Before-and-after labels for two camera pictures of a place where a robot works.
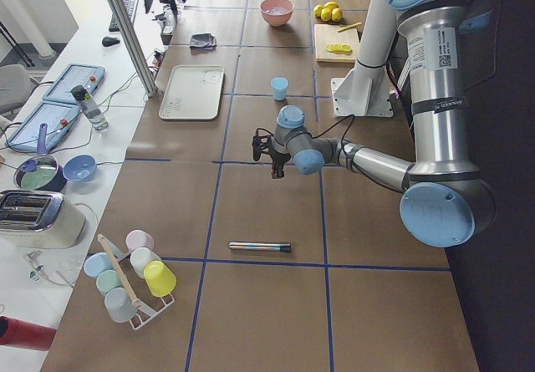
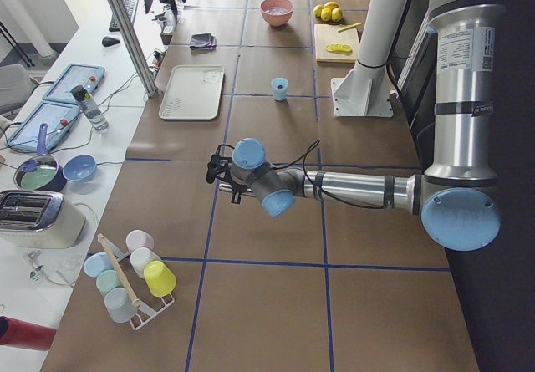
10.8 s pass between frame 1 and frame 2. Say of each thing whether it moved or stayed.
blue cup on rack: stayed
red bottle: stayed
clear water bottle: stayed
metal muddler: moved
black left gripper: moved
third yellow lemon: stayed
